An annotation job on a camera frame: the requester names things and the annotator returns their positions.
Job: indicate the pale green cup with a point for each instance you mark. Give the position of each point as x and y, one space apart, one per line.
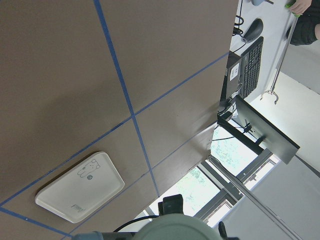
176 227

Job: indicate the cream rabbit tray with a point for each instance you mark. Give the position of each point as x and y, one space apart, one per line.
83 189

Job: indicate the small black computer box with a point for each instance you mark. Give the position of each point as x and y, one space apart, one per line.
231 77

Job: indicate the black computer monitor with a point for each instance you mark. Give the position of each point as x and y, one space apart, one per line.
258 130

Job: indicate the black keyboard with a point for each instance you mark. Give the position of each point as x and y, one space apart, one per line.
250 67

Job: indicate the black computer mouse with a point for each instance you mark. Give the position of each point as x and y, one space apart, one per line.
254 31

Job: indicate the person in black jacket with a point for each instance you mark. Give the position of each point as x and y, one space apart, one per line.
307 28

